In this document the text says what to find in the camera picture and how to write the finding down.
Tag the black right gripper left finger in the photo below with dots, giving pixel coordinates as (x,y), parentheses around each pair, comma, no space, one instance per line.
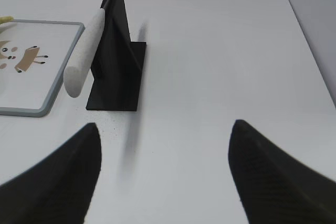
(60,187)

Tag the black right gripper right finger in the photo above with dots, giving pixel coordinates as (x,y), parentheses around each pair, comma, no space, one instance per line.
(273,186)

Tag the cleaver knife with white handle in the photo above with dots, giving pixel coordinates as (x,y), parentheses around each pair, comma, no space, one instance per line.
(92,49)

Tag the yellow plastic banana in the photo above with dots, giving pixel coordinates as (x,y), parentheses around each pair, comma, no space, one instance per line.
(5,19)

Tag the black knife stand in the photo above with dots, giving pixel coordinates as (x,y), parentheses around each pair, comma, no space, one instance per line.
(117,65)

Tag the grey-rimmed white cutting board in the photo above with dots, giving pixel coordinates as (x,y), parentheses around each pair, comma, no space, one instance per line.
(34,54)

